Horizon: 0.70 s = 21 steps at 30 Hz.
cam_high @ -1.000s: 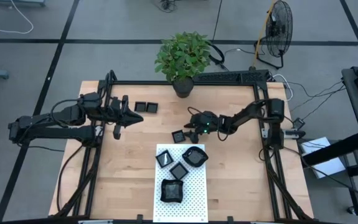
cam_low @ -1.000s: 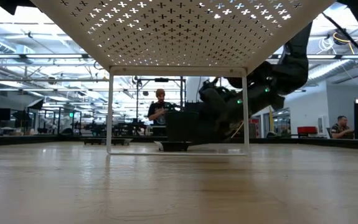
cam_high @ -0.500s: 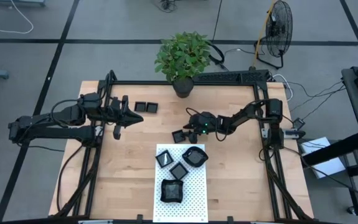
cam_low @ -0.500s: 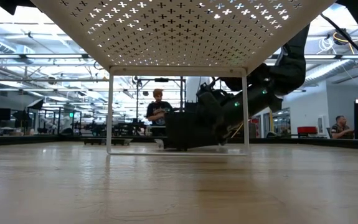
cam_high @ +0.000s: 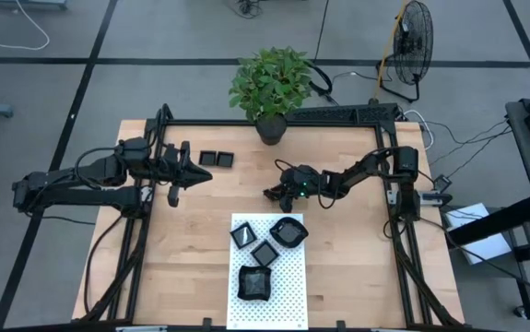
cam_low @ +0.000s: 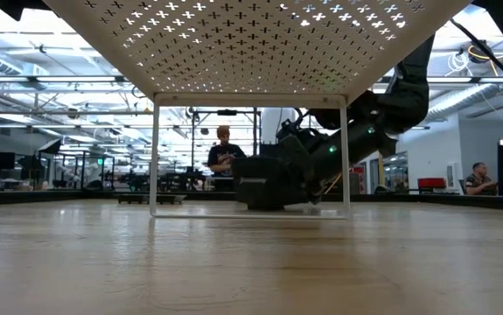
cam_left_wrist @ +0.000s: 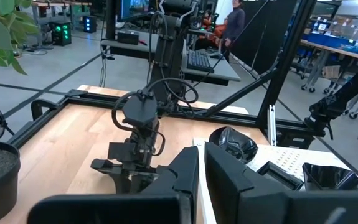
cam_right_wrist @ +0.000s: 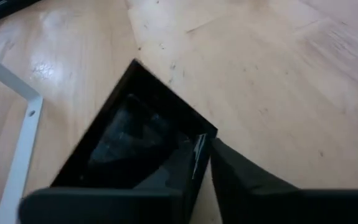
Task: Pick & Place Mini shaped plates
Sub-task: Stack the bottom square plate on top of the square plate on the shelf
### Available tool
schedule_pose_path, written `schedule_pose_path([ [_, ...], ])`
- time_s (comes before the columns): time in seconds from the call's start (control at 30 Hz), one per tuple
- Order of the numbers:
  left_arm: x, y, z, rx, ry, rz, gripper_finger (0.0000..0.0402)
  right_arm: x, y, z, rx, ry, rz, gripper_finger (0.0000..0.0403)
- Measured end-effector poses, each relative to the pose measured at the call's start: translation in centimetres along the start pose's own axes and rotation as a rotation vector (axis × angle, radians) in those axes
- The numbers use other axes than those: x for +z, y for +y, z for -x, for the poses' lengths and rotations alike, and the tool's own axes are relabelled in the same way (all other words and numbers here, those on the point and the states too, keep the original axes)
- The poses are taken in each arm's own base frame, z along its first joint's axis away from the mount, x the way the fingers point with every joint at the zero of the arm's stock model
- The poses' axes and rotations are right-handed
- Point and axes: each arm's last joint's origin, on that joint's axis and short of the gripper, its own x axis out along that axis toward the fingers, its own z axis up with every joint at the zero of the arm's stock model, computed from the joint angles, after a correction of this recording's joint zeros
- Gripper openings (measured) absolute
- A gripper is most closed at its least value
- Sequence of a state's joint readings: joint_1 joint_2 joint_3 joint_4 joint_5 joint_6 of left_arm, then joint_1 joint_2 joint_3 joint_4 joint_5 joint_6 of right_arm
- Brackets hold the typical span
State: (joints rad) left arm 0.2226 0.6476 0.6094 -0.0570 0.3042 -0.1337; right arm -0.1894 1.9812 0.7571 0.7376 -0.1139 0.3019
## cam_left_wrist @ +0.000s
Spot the black jointed support arm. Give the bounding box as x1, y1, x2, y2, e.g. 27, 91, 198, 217
304, 48, 358, 141

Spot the black aluminium rig frame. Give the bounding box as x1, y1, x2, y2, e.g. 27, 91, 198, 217
9, 0, 327, 150

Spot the black keyboard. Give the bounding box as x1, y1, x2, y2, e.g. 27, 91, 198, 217
186, 49, 215, 74

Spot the white perforated metal shelf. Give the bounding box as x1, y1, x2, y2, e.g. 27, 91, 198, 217
192, 136, 358, 224

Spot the black partition panel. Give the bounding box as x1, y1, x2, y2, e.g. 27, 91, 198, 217
230, 0, 298, 75

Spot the grey computer desk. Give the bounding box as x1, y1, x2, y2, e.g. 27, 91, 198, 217
100, 29, 242, 87

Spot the black wavy square plate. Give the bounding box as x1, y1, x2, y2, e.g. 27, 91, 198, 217
302, 162, 358, 192

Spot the black labelled box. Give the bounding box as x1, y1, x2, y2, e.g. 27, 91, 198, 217
117, 30, 140, 45

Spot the blue screen monitor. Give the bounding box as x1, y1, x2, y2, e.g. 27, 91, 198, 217
116, 0, 154, 23

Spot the black leaf-shaped plate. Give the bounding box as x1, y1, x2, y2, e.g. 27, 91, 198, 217
209, 126, 259, 165

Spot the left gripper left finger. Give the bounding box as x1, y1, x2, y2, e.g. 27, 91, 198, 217
141, 145, 200, 224

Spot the blue storage bin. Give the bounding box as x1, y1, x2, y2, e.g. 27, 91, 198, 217
305, 32, 351, 49

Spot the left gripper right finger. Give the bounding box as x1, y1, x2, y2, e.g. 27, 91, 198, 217
205, 142, 255, 224

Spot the person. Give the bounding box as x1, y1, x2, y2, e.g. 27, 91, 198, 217
222, 0, 247, 62

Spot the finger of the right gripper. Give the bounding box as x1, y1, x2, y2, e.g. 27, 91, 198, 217
116, 173, 139, 194
137, 173, 159, 192

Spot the computer with blue lights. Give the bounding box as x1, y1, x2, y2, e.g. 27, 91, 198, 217
82, 15, 98, 34

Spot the computer with green lights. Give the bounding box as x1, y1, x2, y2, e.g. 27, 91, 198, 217
49, 20, 72, 47

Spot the wooden top workbench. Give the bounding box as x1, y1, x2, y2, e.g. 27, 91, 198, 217
299, 39, 358, 119

